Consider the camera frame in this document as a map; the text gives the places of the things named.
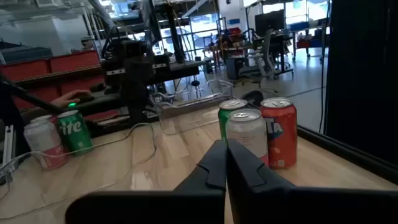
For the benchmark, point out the grey office chair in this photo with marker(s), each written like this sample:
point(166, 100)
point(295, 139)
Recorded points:
point(264, 62)

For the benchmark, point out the red storage crates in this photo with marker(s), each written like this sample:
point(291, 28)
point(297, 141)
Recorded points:
point(71, 62)

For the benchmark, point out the black side desk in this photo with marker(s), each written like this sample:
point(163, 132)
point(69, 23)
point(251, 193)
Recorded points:
point(102, 101)

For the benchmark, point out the black partition screen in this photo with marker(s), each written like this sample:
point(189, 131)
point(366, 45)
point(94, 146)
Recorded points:
point(363, 77)

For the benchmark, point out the black computer monitor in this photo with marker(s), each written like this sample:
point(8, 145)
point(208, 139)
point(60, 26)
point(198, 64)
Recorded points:
point(269, 21)

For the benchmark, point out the green Sprite soda can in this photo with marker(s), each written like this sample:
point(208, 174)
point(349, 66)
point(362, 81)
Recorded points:
point(74, 133)
point(223, 121)

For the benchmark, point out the person's hand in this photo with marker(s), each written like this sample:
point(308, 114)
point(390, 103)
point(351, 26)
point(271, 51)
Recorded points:
point(66, 99)

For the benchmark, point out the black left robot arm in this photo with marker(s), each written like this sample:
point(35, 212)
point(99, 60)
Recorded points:
point(136, 87)

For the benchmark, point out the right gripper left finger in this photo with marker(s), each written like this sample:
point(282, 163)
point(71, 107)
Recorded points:
point(186, 208)

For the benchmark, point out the pink and white soda can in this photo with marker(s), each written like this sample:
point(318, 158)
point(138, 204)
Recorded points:
point(43, 140)
point(247, 133)

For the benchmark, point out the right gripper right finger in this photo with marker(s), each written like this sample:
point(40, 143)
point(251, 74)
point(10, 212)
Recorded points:
point(280, 205)

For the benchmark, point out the white metal bracket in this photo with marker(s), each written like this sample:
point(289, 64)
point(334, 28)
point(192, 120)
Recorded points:
point(7, 143)

